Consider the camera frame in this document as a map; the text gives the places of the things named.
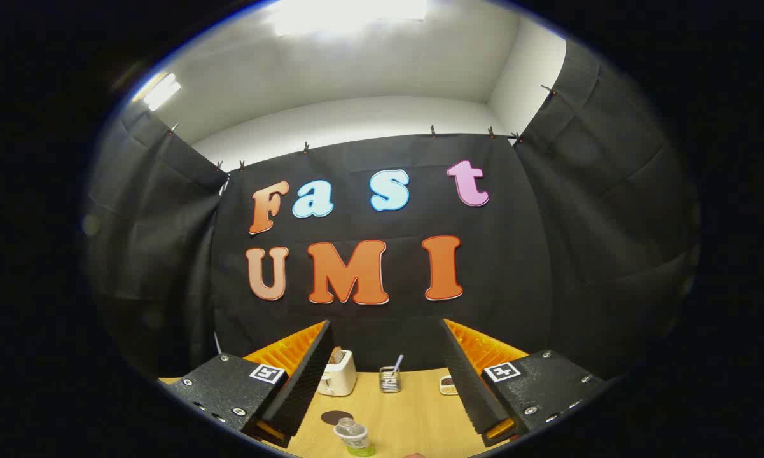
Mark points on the wooden table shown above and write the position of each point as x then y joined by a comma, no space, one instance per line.
413,420

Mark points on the dark brown round coaster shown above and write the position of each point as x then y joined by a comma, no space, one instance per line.
332,417

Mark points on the black backdrop cloth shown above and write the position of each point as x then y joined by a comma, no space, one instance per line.
515,254

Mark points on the toast slice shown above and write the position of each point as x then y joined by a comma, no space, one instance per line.
336,355

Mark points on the white toaster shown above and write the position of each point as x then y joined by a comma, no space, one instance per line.
340,378

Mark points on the silver spoon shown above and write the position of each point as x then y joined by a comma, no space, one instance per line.
397,362

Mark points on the large ceiling light panel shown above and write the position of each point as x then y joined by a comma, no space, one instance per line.
350,14

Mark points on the clear juice bottle white green label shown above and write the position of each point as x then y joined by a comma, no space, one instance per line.
354,437

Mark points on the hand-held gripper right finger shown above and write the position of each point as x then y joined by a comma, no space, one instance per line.
467,375

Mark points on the white divided dish with grains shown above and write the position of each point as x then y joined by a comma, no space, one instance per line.
447,385

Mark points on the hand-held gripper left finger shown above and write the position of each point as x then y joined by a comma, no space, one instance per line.
305,375

